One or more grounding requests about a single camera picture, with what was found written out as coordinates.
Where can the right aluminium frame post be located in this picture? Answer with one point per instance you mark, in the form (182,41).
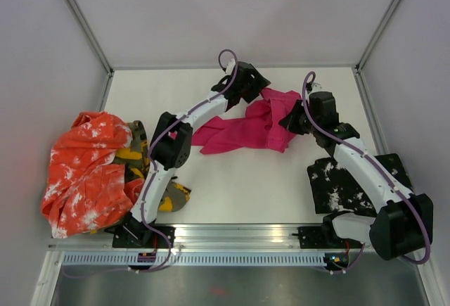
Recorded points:
(385,20)

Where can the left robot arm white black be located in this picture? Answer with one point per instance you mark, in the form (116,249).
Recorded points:
(170,148)

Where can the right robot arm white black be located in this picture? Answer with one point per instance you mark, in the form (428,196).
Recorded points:
(403,223)

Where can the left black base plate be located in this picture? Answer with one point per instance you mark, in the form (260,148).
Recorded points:
(123,239)

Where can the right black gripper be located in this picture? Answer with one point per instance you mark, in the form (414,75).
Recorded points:
(290,122)

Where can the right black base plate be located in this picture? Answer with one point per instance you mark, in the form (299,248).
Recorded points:
(314,237)

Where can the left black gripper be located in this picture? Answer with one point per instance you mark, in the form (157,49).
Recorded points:
(259,84)

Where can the left aluminium frame post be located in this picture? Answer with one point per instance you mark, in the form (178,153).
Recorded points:
(87,31)

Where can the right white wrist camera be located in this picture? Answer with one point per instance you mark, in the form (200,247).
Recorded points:
(313,87)

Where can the black white folded trousers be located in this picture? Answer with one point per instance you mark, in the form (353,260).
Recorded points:
(335,190)

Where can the aluminium front rail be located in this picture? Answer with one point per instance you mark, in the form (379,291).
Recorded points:
(239,238)

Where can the orange white tie-dye trousers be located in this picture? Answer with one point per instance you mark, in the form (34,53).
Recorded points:
(96,172)

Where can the camouflage yellow green trousers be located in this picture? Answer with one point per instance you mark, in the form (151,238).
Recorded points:
(168,197)

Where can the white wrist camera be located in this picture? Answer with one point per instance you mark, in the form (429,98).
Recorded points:
(230,67)
(313,87)

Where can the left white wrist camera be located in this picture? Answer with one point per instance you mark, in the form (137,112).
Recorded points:
(230,67)

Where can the white slotted cable duct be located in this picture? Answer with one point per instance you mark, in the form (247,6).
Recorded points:
(196,259)

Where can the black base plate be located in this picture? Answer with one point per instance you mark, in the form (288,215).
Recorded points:
(123,239)
(314,237)

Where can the aluminium frame post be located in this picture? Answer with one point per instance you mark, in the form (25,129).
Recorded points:
(385,20)
(87,31)

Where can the pink trousers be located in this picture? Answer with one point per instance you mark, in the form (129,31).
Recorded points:
(258,129)

